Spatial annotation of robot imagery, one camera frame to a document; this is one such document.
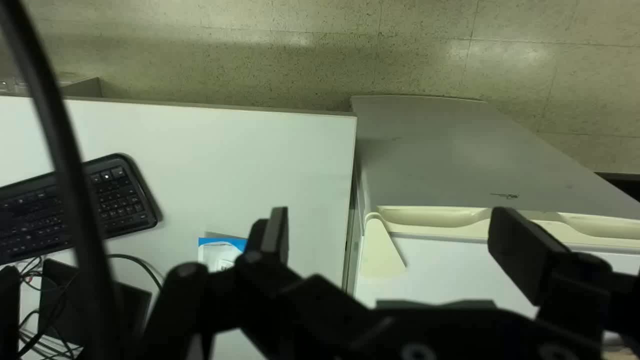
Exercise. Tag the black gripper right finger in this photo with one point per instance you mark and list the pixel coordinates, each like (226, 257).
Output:
(527, 251)

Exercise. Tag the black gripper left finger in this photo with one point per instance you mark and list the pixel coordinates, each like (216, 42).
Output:
(275, 233)

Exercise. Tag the blue and white package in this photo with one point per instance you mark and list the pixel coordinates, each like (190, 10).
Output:
(220, 251)

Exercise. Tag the white desk panel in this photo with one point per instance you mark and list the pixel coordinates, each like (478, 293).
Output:
(233, 166)

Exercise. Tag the black box device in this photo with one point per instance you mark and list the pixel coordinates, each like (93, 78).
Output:
(60, 301)

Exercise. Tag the black computer keyboard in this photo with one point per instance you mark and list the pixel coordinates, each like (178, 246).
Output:
(40, 213)

